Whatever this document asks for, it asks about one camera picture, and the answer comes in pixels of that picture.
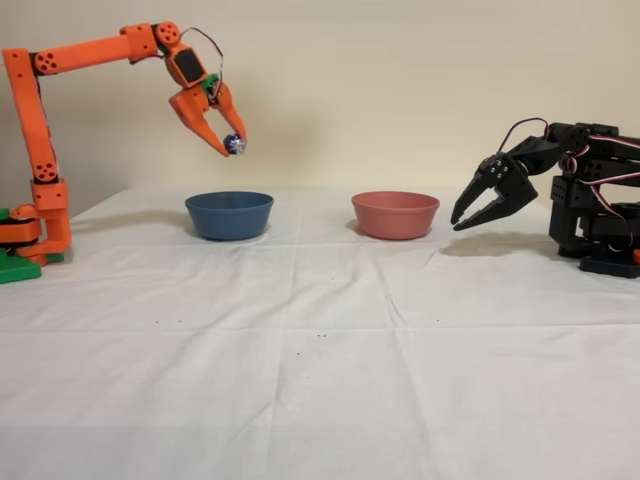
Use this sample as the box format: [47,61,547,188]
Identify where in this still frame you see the white tablecloth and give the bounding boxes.
[0,187,640,480]

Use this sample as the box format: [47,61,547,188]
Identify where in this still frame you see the pink bowl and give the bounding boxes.
[350,191,441,241]

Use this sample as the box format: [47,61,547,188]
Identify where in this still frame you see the blue candy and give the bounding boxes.
[222,133,248,158]

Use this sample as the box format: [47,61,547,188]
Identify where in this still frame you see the striped cable on orange arm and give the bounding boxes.
[178,27,226,101]

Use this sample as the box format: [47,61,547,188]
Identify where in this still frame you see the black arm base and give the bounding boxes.
[579,248,640,279]

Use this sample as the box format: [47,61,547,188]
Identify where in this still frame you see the blue bowl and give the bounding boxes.
[184,191,275,242]

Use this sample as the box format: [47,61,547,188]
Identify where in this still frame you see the striped cable on black arm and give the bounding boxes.
[559,130,640,251]

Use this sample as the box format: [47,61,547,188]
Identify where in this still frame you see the green arm base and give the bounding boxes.
[0,207,65,285]

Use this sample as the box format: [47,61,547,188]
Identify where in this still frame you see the looped cable on black arm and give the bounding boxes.
[497,117,551,154]

